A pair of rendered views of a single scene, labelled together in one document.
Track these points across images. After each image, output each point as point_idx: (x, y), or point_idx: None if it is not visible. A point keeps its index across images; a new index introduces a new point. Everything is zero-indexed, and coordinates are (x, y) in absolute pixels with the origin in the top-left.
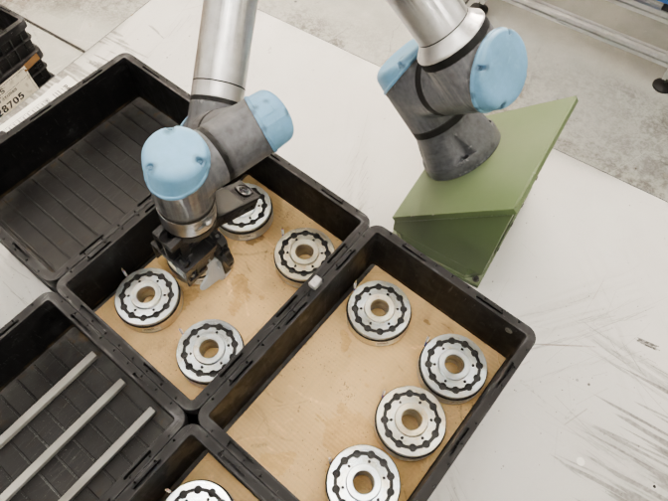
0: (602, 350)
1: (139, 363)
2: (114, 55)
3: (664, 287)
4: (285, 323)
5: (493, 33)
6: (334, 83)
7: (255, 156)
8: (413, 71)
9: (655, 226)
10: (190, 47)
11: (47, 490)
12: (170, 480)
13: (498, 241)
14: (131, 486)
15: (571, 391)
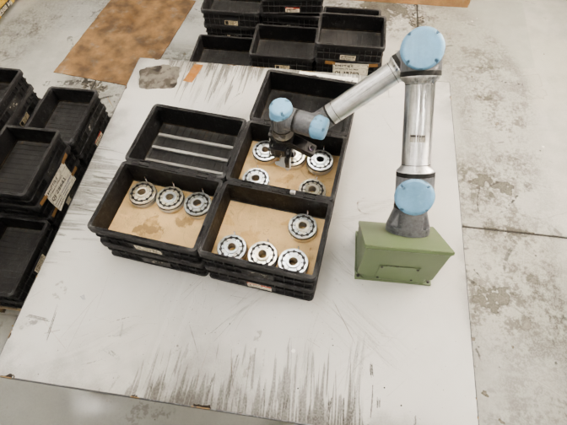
0: (354, 347)
1: (234, 156)
2: None
3: (411, 372)
4: (271, 190)
5: (419, 180)
6: None
7: (302, 131)
8: None
9: (450, 359)
10: None
11: (190, 162)
12: (207, 190)
13: (362, 258)
14: (196, 174)
15: (325, 337)
